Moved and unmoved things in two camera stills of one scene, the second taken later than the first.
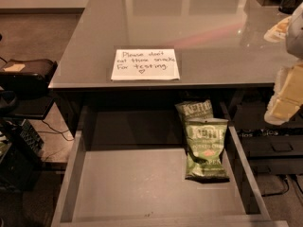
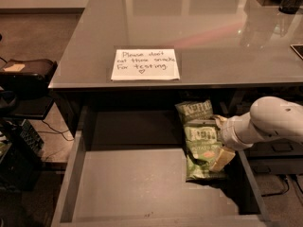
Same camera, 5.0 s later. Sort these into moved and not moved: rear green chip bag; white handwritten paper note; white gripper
Moved: white gripper
Not moved: white handwritten paper note; rear green chip bag
